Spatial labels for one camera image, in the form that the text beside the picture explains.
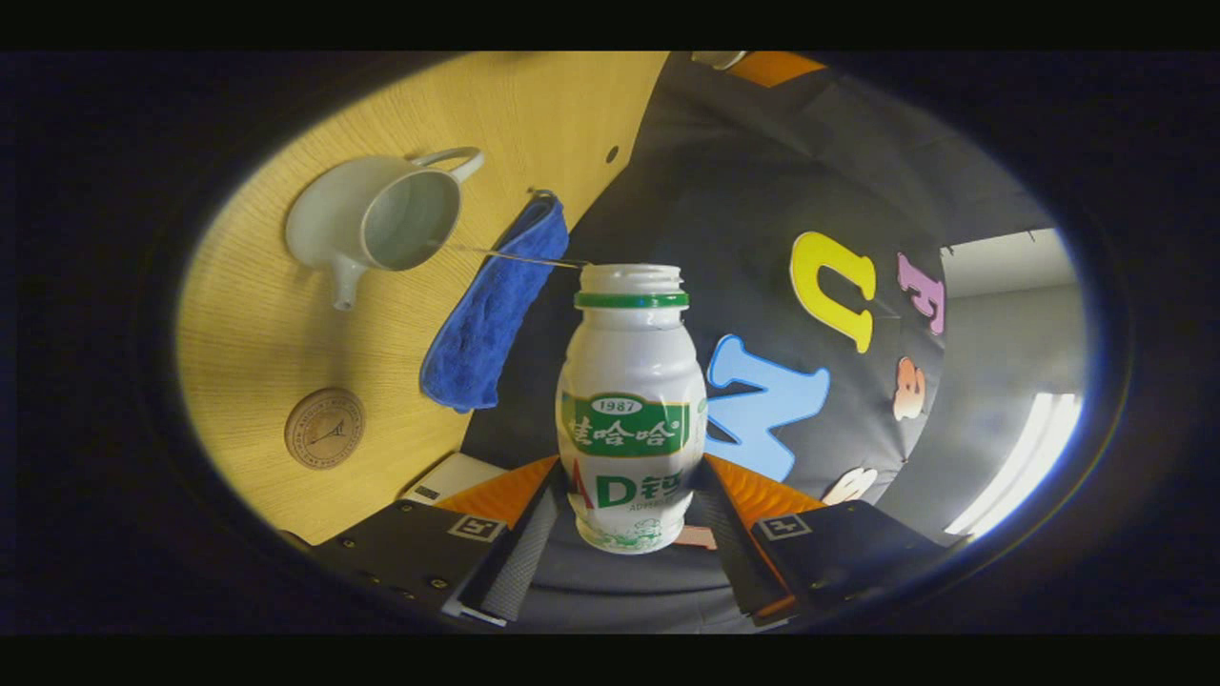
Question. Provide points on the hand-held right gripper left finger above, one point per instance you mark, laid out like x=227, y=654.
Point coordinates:
x=519, y=557

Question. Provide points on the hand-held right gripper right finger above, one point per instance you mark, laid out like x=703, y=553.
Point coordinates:
x=739, y=557

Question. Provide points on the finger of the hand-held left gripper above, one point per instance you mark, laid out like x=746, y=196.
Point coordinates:
x=777, y=67

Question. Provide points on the white green label water bottle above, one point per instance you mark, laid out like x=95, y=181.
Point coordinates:
x=629, y=362

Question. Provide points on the round brown coaster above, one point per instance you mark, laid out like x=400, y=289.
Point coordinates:
x=324, y=429

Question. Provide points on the white ceramic teacup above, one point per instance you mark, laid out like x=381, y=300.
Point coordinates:
x=334, y=219

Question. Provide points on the white toaster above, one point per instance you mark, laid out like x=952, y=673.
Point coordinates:
x=453, y=476

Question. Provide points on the black backdrop cloth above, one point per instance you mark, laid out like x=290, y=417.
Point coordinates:
x=743, y=181

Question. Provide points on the blue towel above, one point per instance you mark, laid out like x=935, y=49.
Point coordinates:
x=486, y=314

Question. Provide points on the ceiling light panel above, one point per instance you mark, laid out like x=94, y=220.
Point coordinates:
x=1020, y=462

